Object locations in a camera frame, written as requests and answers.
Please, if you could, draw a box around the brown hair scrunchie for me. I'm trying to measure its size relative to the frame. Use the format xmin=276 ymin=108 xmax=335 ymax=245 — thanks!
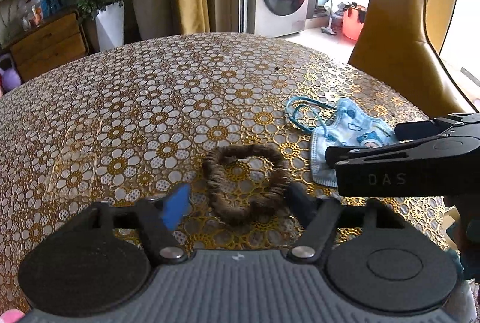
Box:
xmin=202 ymin=144 xmax=291 ymax=226

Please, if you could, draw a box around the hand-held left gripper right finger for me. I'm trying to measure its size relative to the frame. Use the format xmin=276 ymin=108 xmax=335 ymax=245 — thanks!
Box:
xmin=286 ymin=181 xmax=411 ymax=264

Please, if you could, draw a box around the tall yellow giraffe figure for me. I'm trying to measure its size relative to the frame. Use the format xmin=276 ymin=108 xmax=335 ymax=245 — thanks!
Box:
xmin=348 ymin=0 xmax=471 ymax=117

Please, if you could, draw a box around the purple kettlebell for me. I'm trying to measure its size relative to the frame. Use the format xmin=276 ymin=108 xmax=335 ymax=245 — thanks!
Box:
xmin=0 ymin=58 xmax=21 ymax=91

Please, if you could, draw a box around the red bucket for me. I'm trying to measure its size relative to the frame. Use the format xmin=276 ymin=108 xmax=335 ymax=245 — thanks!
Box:
xmin=342 ymin=4 xmax=366 ymax=41

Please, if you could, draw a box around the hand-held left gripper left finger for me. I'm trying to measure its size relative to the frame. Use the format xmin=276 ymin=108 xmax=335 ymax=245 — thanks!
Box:
xmin=84 ymin=183 xmax=191 ymax=264

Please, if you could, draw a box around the blue printed face mask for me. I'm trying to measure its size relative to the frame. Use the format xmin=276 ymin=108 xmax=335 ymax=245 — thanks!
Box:
xmin=286 ymin=96 xmax=394 ymax=189

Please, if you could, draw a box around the wooden drawer cabinet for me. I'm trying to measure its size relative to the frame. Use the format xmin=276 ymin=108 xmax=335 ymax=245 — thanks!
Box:
xmin=9 ymin=10 xmax=91 ymax=83

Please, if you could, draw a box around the clear figurine box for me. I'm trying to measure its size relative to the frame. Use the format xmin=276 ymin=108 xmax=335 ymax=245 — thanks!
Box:
xmin=20 ymin=0 xmax=42 ymax=29

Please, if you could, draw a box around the white angular planter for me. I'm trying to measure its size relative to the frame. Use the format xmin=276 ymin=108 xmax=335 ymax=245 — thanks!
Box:
xmin=94 ymin=0 xmax=125 ymax=51

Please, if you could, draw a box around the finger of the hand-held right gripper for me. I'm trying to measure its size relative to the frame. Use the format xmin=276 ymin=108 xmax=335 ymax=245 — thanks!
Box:
xmin=325 ymin=131 xmax=480 ymax=168
xmin=395 ymin=113 xmax=480 ymax=140

